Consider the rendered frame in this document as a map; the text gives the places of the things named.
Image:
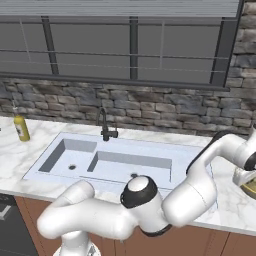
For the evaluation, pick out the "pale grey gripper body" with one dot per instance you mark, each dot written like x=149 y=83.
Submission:
x=242 y=176

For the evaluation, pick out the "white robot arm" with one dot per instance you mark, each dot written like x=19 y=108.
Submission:
x=100 y=216

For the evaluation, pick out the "olive bowl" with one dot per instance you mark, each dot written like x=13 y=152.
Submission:
x=250 y=191

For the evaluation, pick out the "white double sink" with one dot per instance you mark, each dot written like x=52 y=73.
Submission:
x=133 y=160

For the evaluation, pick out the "black tap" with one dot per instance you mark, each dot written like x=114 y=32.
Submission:
x=104 y=128

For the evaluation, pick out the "grey window blind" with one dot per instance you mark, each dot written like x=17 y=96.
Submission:
x=120 y=7

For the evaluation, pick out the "yellow bottle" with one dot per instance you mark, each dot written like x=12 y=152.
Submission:
x=22 y=128

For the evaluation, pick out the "black dishwasher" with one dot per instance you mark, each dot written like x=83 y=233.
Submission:
x=15 y=230

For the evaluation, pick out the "window with dark frame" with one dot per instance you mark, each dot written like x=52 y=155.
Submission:
x=133 y=46

